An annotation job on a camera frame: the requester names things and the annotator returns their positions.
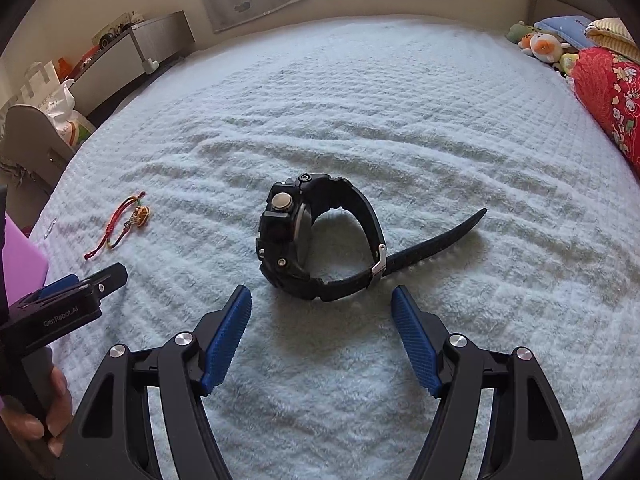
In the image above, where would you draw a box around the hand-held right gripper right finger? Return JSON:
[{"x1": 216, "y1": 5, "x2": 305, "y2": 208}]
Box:
[{"x1": 390, "y1": 285, "x2": 586, "y2": 480}]

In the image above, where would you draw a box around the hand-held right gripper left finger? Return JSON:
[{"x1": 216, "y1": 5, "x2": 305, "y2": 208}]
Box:
[{"x1": 65, "y1": 284, "x2": 253, "y2": 480}]

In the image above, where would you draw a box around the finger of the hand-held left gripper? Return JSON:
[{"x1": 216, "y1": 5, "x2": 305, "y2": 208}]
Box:
[
  {"x1": 35, "y1": 273, "x2": 82, "y2": 303},
  {"x1": 80, "y1": 262, "x2": 129, "y2": 306}
]

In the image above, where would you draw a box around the pink plastic tub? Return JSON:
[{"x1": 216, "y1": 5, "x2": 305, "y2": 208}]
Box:
[{"x1": 4, "y1": 212, "x2": 48, "y2": 306}]

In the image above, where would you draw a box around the red green braided bracelet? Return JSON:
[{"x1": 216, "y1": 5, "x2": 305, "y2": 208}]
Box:
[{"x1": 84, "y1": 191, "x2": 151, "y2": 261}]

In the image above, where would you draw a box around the black wrist watch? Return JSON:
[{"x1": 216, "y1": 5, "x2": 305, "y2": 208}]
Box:
[{"x1": 256, "y1": 172, "x2": 488, "y2": 303}]

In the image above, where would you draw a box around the person's left hand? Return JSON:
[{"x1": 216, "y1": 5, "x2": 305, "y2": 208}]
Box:
[{"x1": 0, "y1": 365, "x2": 75, "y2": 457}]

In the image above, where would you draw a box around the grey chair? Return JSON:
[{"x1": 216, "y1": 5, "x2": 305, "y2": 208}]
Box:
[{"x1": 0, "y1": 104, "x2": 76, "y2": 196}]

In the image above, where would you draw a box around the white plastic bag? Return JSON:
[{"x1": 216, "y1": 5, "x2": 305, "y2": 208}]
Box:
[{"x1": 47, "y1": 79, "x2": 96, "y2": 148}]

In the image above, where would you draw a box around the white tote bag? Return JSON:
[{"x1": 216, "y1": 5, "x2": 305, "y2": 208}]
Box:
[{"x1": 19, "y1": 60, "x2": 61, "y2": 106}]

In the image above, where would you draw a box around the light blue quilted blanket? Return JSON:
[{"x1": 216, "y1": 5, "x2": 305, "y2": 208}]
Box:
[{"x1": 27, "y1": 15, "x2": 638, "y2": 480}]

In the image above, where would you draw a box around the toy car with black wheels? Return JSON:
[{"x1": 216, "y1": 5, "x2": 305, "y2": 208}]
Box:
[{"x1": 95, "y1": 22, "x2": 143, "y2": 50}]

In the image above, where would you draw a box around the grey bedside cabinet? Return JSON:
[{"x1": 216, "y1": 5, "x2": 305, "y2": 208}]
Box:
[{"x1": 70, "y1": 10, "x2": 196, "y2": 86}]

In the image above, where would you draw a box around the red floral pillow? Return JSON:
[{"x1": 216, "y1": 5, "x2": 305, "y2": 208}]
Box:
[{"x1": 570, "y1": 47, "x2": 640, "y2": 176}]

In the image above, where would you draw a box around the white and orange plush toy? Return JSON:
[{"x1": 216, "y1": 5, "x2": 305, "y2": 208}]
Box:
[{"x1": 519, "y1": 31, "x2": 568, "y2": 63}]

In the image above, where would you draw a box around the green plush toy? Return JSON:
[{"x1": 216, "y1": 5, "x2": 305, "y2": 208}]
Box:
[{"x1": 506, "y1": 21, "x2": 533, "y2": 44}]

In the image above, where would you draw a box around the blue pillow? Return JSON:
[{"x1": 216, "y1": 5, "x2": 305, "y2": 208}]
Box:
[{"x1": 534, "y1": 15, "x2": 598, "y2": 51}]

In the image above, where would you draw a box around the yellow pillow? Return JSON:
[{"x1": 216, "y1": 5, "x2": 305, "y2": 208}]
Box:
[{"x1": 585, "y1": 17, "x2": 640, "y2": 66}]

